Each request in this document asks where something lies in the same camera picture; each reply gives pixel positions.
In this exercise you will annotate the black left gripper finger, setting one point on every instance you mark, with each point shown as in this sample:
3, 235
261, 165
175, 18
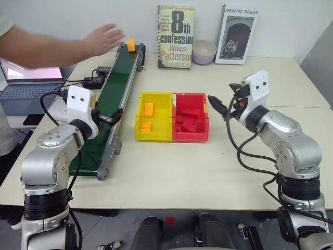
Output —
116, 117

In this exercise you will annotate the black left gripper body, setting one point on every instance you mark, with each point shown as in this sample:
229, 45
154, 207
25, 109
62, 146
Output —
95, 116

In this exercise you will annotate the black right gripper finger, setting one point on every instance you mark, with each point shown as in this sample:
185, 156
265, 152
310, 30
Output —
219, 106
235, 87

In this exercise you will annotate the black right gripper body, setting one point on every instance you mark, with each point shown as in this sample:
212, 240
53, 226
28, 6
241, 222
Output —
241, 100

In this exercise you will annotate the orange toy brick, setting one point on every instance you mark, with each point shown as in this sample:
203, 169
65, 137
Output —
131, 44
145, 126
148, 110

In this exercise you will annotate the person's bare forearm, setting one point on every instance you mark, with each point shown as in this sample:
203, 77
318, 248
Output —
44, 50

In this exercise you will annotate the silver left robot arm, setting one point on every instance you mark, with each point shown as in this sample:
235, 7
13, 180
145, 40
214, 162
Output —
49, 156

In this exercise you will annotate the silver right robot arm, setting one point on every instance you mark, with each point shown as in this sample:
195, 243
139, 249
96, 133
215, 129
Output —
291, 140

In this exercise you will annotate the person's bare hand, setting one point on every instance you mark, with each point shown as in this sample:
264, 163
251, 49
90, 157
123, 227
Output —
104, 39

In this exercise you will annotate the red toy brick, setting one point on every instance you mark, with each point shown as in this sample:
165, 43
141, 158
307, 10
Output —
189, 127
190, 113

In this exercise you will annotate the white power strip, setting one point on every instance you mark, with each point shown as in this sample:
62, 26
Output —
62, 113

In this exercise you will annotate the black power adapter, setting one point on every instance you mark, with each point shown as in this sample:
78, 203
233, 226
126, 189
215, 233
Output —
93, 82

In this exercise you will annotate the red plastic bin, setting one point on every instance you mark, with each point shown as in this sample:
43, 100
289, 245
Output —
192, 135

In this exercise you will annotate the yellow plastic bin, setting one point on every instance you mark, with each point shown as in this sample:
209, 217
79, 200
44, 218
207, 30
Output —
158, 122

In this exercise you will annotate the black ribbed controller box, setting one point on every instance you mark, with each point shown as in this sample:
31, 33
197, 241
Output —
103, 71

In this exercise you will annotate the lilac ceramic bowl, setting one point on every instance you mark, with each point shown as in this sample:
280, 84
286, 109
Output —
204, 53

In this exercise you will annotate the Graphic Design book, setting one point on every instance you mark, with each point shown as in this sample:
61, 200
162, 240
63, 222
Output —
235, 34

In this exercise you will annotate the grey laptop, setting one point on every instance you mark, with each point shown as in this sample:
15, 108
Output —
28, 91

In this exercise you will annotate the small red square piece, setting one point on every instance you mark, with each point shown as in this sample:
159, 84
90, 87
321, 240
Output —
170, 220

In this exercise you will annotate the dark rounded shape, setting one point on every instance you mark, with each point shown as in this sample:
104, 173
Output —
147, 234
213, 233

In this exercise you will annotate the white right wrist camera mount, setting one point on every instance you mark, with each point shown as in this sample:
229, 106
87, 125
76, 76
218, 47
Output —
256, 88

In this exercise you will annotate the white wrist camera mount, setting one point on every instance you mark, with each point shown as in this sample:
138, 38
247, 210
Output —
256, 88
78, 104

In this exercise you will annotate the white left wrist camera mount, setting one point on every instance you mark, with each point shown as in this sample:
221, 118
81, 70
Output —
78, 104

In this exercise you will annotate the green conveyor belt, grey frame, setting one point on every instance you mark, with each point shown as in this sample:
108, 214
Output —
117, 86

